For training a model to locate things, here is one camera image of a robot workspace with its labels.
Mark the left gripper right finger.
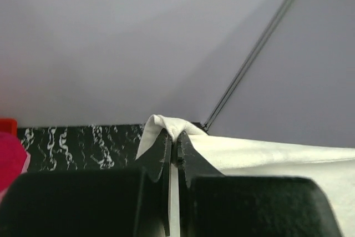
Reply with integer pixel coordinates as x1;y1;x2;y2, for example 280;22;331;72
176;131;223;236

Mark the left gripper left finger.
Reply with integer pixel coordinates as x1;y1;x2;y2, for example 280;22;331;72
134;130;172;236

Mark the white coca-cola t-shirt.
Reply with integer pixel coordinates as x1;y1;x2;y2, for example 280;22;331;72
136;115;354;236

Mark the light pink t-shirt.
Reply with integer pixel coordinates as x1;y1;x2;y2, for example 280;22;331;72
21;152;31;174

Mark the magenta t-shirt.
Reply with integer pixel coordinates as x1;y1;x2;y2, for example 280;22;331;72
1;132;26;194

